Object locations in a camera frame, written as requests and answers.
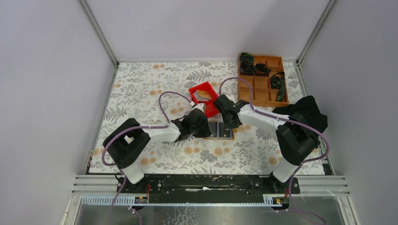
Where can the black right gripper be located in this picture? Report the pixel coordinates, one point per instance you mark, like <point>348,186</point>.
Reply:
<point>233,126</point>

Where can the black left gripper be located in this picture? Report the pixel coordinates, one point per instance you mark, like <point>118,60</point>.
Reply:
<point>205,132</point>

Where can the dark brown credit card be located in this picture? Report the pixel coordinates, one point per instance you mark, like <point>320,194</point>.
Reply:
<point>224,132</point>

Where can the yellow leather card holder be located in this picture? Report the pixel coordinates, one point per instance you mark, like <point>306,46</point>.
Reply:
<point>218,138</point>

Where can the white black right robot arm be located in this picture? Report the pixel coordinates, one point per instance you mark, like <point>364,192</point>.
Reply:
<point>295,137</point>

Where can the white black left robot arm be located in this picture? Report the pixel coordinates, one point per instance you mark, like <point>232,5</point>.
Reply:
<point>126,143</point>

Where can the red plastic bin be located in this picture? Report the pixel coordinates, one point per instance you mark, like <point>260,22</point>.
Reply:
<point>211,109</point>

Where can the brown compartment organizer tray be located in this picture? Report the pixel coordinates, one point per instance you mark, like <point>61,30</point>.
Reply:
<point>265,91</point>

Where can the rolled dark belt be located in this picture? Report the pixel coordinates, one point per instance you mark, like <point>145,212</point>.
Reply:
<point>246,58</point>
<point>262,70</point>
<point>247,69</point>

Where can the floral table mat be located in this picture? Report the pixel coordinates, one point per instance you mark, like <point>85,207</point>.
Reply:
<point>152,92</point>

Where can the black cloth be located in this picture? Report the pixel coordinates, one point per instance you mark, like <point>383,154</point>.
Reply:
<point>308,108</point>

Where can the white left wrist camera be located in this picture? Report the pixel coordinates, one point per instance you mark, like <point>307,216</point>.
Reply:
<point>200,106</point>

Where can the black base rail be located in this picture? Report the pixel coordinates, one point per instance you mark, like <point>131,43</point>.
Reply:
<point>212,189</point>

